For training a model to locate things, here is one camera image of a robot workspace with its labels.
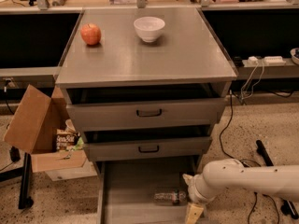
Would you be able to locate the black power cable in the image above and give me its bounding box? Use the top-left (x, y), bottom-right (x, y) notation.
top-left (218, 90), bottom-right (281, 224)

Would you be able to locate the brown cardboard box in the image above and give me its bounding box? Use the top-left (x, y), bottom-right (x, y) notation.
top-left (4, 85), bottom-right (87, 173)

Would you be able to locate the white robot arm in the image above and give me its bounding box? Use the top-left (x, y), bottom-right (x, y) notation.
top-left (182, 159), bottom-right (299, 204)

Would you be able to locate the grey top drawer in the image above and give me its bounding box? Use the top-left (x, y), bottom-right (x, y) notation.
top-left (66, 98), bottom-right (225, 132)

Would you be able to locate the sea salt snack bag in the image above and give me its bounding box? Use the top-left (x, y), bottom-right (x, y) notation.
top-left (56, 130), bottom-right (78, 151)

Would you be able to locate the black stand leg left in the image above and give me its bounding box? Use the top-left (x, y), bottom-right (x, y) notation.
top-left (18, 153), bottom-right (34, 210)

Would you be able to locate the white ceramic bowl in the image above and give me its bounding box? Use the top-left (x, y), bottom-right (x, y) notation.
top-left (134, 17), bottom-right (165, 43)

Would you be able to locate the clear plastic water bottle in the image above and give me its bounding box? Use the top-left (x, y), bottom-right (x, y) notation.
top-left (153, 189), bottom-right (187, 205)

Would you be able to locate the black stand leg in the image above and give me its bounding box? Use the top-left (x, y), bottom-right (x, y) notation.
top-left (18, 153), bottom-right (34, 210)
top-left (256, 140), bottom-right (299, 219)

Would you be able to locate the grey middle drawer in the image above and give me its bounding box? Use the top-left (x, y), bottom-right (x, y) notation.
top-left (84, 136), bottom-right (212, 161)

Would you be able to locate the grey open bottom drawer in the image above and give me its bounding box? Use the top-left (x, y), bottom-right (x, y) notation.
top-left (96, 156), bottom-right (201, 224)

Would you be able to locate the white power strip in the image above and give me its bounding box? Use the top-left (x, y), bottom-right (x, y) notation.
top-left (247, 56), bottom-right (286, 66)

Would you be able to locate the grey metal drawer cabinet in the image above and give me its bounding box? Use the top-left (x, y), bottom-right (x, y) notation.
top-left (55, 7), bottom-right (238, 173)

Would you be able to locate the red apple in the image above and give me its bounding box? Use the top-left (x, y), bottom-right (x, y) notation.
top-left (80, 23), bottom-right (101, 46)

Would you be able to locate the black stand leg right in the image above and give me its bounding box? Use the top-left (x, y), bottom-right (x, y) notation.
top-left (256, 140), bottom-right (299, 219)

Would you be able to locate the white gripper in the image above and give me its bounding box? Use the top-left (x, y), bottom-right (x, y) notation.
top-left (182, 174), bottom-right (215, 224)

